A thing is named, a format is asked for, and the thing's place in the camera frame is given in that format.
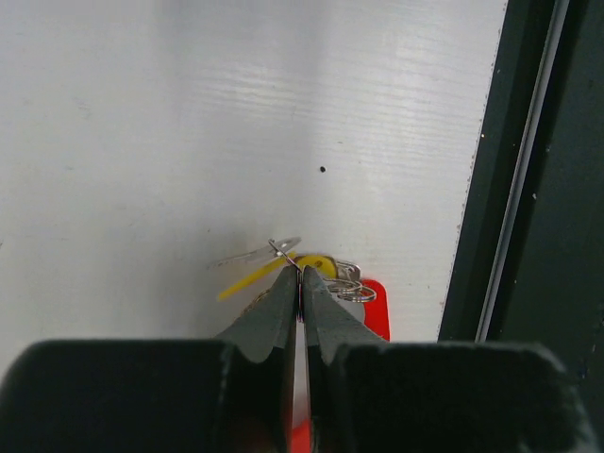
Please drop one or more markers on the red handled key organizer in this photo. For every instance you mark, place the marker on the red handled key organizer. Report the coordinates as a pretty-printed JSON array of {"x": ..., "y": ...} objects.
[{"x": 367, "y": 301}]

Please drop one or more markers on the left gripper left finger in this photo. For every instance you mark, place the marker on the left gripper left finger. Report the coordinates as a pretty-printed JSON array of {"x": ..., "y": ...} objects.
[{"x": 229, "y": 393}]

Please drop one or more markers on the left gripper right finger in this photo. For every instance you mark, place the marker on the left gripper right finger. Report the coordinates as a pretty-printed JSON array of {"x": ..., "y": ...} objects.
[{"x": 371, "y": 395}]

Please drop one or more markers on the key with yellow window tag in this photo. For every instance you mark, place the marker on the key with yellow window tag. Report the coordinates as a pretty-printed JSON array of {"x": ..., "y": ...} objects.
[{"x": 258, "y": 263}]

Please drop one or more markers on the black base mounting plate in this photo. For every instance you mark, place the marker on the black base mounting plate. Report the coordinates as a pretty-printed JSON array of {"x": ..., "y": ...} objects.
[{"x": 529, "y": 264}]

